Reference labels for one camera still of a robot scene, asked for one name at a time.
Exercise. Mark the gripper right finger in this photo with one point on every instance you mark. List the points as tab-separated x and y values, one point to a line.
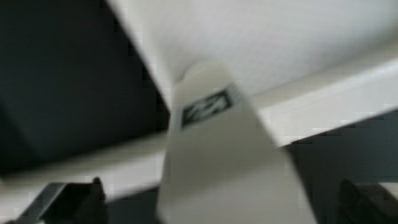
366	205

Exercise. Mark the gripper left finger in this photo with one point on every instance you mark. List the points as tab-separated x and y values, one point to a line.
67	204

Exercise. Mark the white desk top tray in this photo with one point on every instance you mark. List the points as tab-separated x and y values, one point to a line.
282	40

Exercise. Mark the white L-shaped obstacle fence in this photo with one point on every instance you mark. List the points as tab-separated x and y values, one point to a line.
304	108

